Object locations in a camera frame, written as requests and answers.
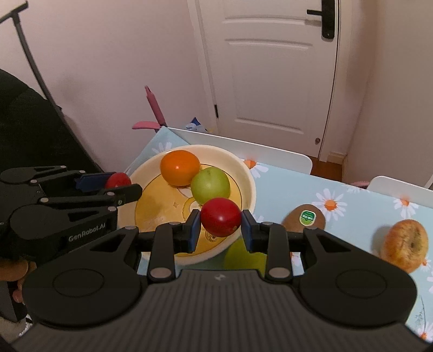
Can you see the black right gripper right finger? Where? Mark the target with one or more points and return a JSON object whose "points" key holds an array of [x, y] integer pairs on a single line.
{"points": [[270, 239]]}

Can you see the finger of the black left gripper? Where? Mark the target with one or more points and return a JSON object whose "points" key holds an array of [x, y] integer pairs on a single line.
{"points": [[107, 197], [79, 179]]}

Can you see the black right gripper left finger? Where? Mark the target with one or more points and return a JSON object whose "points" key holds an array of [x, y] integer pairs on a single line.
{"points": [[170, 239]]}

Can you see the small red cherry tomato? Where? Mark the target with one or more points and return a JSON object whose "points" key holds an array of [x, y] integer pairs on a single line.
{"points": [[118, 179]]}

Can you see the green apple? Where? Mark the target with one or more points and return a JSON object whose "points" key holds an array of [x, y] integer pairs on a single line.
{"points": [[238, 258], [210, 183]]}

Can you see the brown kiwi with sticker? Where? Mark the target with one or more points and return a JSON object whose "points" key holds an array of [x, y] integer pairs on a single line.
{"points": [[305, 216]]}

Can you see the large yellow-red apple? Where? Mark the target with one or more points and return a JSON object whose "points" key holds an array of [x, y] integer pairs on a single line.
{"points": [[405, 245]]}

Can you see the black fabric chair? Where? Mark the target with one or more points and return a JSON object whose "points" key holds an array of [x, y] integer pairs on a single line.
{"points": [[32, 133]]}

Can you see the green apple in plate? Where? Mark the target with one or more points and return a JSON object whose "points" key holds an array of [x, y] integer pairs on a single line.
{"points": [[210, 183]]}

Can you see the large orange tangerine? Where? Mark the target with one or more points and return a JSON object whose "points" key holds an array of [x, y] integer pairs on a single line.
{"points": [[179, 167]]}

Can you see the white chair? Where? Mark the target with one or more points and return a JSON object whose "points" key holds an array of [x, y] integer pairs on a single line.
{"points": [[403, 190], [250, 151]]}

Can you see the blue daisy tablecloth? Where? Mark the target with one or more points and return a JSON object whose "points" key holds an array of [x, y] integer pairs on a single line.
{"points": [[356, 215]]}

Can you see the blue plastic bag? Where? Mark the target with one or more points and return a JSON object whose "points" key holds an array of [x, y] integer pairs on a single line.
{"points": [[196, 126]]}

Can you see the white panel door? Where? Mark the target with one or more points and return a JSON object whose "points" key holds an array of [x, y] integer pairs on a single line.
{"points": [[268, 73]]}

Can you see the black floor stand pole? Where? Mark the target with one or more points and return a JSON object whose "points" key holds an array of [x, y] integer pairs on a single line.
{"points": [[14, 15]]}

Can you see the pink dustpan handle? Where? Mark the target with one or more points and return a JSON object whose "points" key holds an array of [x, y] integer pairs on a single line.
{"points": [[146, 125]]}

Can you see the pink handled broom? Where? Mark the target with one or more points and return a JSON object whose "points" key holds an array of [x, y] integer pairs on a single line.
{"points": [[151, 98]]}

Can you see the black door handle lock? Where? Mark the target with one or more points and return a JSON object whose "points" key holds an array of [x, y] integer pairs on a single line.
{"points": [[327, 13]]}

